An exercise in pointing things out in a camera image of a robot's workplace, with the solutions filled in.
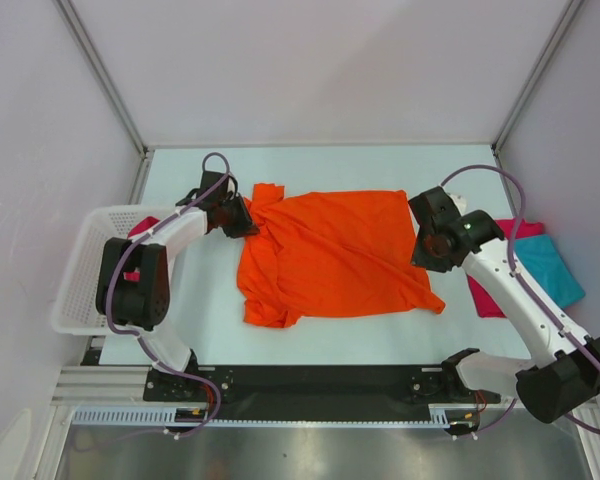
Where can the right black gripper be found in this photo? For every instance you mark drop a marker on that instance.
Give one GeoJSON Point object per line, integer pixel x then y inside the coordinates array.
{"type": "Point", "coordinates": [420, 259]}

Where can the white cable duct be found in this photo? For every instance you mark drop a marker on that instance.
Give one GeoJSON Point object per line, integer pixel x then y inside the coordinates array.
{"type": "Point", "coordinates": [185, 418]}

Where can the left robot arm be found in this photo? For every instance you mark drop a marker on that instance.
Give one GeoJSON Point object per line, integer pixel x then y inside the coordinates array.
{"type": "Point", "coordinates": [134, 283]}

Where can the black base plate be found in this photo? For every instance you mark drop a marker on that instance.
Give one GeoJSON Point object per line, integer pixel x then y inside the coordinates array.
{"type": "Point", "coordinates": [350, 391]}

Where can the white plastic basket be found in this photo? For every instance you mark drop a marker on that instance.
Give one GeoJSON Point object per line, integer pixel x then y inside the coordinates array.
{"type": "Point", "coordinates": [74, 311]}

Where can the crimson t-shirt in basket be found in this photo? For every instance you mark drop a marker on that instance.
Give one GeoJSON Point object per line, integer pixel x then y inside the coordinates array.
{"type": "Point", "coordinates": [144, 225]}

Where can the folded teal t-shirt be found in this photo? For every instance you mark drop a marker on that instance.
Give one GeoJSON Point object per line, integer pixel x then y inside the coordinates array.
{"type": "Point", "coordinates": [543, 261]}

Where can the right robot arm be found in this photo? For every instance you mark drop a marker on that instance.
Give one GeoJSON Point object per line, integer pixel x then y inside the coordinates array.
{"type": "Point", "coordinates": [563, 370]}

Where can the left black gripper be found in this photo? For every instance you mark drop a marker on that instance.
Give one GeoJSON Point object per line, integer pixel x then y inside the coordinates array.
{"type": "Point", "coordinates": [245, 226]}

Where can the orange t-shirt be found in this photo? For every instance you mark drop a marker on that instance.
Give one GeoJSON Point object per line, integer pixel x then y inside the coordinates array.
{"type": "Point", "coordinates": [330, 255]}

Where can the aluminium frame rail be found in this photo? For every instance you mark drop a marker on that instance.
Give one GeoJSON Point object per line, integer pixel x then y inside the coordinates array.
{"type": "Point", "coordinates": [109, 385]}

